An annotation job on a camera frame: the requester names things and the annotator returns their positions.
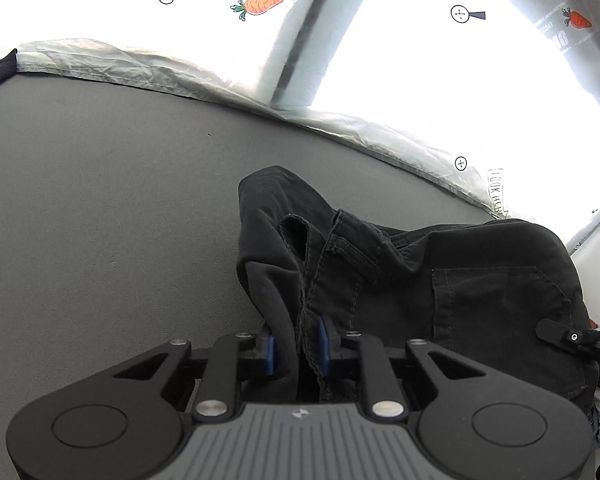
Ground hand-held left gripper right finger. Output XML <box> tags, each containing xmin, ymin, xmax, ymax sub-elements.
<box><xmin>319</xmin><ymin>316</ymin><xmax>491</xmax><ymax>419</ymax></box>

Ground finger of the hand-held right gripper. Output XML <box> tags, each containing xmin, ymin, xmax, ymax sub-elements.
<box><xmin>535</xmin><ymin>318</ymin><xmax>600</xmax><ymax>358</ymax></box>

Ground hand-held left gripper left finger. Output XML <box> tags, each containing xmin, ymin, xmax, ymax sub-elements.
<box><xmin>105</xmin><ymin>332</ymin><xmax>277</xmax><ymax>421</ymax></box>

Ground black pants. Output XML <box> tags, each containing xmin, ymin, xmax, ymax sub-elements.
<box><xmin>236</xmin><ymin>165</ymin><xmax>600</xmax><ymax>406</ymax></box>

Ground printed white sheet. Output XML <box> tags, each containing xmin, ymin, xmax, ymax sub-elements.
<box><xmin>0</xmin><ymin>0</ymin><xmax>600</xmax><ymax>256</ymax></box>

